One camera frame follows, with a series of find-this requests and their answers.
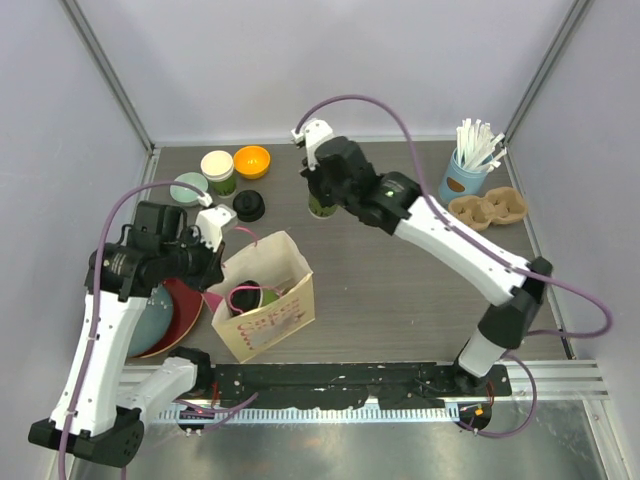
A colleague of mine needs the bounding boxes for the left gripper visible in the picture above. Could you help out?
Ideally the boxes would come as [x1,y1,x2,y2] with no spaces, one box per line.
[160,226,225,293]

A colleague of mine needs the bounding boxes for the green paper cup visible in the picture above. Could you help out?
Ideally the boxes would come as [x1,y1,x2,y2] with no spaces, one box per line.
[308,194,338,219]
[260,288,281,307]

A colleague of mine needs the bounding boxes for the kraft pink paper bag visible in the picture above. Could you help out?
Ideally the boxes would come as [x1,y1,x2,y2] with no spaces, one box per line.
[202,231,315,363]

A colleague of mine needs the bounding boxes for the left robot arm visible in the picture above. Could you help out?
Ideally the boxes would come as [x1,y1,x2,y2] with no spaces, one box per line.
[28,201,237,468]

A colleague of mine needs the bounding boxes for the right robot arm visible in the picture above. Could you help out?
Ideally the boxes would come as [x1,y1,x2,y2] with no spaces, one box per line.
[301,136,552,395]

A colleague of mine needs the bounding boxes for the red round tray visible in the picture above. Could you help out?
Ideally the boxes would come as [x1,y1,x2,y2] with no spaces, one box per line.
[131,279,204,358]

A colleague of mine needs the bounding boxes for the pale green bowl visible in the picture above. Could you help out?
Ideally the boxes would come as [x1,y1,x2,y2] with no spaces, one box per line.
[170,172,209,207]

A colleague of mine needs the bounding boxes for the blue-grey ceramic plate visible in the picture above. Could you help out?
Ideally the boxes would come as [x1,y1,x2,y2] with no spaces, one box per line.
[127,286,174,357]

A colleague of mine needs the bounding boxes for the orange bowl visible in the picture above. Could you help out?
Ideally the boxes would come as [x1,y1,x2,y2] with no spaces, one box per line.
[233,145,271,180]

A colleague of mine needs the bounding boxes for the blue straw holder can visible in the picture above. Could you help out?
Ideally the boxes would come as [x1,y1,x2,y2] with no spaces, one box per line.
[438,150,488,205]

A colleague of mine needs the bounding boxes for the bundle of white straws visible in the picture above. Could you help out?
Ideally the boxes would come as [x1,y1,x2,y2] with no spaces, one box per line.
[454,118,507,174]

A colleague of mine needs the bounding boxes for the brown cardboard cup carrier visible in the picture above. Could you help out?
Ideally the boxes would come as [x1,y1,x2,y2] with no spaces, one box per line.
[448,187,528,232]

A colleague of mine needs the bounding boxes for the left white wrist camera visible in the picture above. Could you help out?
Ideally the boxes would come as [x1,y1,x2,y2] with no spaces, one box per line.
[195,204,238,252]

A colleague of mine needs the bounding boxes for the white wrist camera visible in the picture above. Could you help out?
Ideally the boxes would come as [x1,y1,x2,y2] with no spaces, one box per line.
[195,204,238,252]
[291,118,335,171]

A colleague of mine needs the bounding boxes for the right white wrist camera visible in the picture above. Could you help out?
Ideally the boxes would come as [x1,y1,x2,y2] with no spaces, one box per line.
[291,118,335,171]

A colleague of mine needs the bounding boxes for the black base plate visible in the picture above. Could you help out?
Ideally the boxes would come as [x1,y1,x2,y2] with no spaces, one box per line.
[178,362,512,410]

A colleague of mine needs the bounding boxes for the aluminium frame rail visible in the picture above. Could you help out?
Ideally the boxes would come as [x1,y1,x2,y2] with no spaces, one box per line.
[119,360,611,425]

